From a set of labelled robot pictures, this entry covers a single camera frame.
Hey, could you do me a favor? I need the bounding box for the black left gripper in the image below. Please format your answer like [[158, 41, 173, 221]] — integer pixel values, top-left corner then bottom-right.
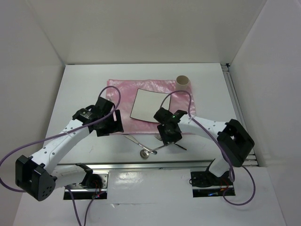
[[96, 109, 124, 137]]

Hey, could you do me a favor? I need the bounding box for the silver fork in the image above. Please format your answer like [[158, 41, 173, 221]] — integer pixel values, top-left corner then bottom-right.
[[154, 134, 187, 151]]

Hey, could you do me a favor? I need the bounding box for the white square plate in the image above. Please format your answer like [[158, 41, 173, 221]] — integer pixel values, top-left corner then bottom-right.
[[130, 89, 167, 123]]

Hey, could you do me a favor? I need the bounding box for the pink rose satin cloth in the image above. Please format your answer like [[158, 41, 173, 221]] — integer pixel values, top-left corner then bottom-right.
[[106, 80, 196, 134]]

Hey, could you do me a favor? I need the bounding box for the beige paper cup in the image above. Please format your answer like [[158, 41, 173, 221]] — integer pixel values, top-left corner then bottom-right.
[[175, 75, 190, 91]]

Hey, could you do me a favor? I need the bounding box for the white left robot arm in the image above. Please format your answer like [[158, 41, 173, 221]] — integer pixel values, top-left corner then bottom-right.
[[16, 97, 124, 201]]

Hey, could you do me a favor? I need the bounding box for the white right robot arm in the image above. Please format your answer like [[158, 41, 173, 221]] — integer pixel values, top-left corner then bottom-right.
[[154, 107, 254, 185]]

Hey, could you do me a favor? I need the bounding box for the silver table knife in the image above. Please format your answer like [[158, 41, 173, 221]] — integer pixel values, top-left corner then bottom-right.
[[123, 134, 157, 154]]

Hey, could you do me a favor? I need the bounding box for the silver spoon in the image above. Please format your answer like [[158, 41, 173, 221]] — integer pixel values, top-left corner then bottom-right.
[[140, 144, 169, 160]]

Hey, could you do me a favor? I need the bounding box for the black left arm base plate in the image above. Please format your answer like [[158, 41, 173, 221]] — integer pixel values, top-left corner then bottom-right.
[[68, 171, 109, 200]]

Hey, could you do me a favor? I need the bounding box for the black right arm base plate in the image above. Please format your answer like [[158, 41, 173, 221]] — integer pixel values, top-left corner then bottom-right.
[[189, 171, 236, 198]]

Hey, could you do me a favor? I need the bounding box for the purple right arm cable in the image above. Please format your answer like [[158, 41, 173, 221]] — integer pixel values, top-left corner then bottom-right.
[[158, 90, 257, 207]]

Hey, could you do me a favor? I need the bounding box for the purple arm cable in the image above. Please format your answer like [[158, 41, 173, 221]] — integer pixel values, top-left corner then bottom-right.
[[0, 86, 122, 226], [158, 90, 257, 207]]

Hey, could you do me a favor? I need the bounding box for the aluminium right side rail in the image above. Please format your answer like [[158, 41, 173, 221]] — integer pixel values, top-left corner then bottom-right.
[[220, 64, 259, 167]]

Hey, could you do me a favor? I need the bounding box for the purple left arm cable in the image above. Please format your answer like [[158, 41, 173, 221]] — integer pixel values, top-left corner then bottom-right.
[[0, 86, 122, 226]]

